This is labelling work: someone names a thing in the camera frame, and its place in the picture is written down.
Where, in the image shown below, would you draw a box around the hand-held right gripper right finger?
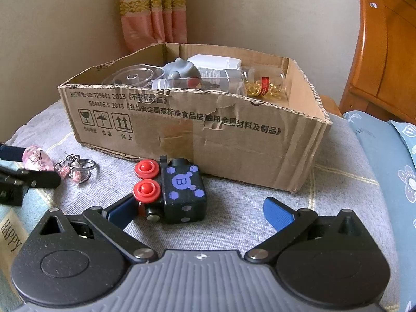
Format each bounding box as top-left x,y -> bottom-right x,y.
244,197 -> 371,264

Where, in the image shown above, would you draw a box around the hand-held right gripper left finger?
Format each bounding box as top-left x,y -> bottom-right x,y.
37,194 -> 157,264

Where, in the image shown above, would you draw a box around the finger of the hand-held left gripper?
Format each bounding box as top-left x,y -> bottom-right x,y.
0,143 -> 26,162
0,166 -> 62,190

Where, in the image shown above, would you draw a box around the pink oval keychain charm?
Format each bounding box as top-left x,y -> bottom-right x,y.
23,146 -> 55,171

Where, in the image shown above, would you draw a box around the key ring with pink charms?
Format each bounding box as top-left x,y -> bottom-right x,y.
54,154 -> 99,185

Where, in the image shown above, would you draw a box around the black cube toy red buttons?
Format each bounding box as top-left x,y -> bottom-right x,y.
134,156 -> 209,224

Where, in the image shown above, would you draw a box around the brown cardboard box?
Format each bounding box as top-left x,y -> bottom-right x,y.
58,42 -> 334,194

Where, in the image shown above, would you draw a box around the clear jar with gold capsules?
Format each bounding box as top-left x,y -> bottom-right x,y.
240,66 -> 289,100

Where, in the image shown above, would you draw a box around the white cotton swab container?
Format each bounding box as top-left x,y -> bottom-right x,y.
150,67 -> 225,90

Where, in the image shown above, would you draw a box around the grey animal figurine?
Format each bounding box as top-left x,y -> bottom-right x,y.
161,57 -> 202,81

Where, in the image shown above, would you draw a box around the blue flower print pillow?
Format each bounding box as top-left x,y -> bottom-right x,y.
342,110 -> 416,312

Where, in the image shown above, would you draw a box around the clear plastic round lid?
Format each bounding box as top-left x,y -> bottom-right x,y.
101,65 -> 164,89

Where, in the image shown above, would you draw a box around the white plastic case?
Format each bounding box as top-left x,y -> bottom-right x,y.
187,54 -> 243,69

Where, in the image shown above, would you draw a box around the wooden headboard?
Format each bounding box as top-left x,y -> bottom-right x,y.
320,0 -> 416,126

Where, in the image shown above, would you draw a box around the pink and cream curtain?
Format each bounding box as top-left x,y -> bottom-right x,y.
117,0 -> 190,53

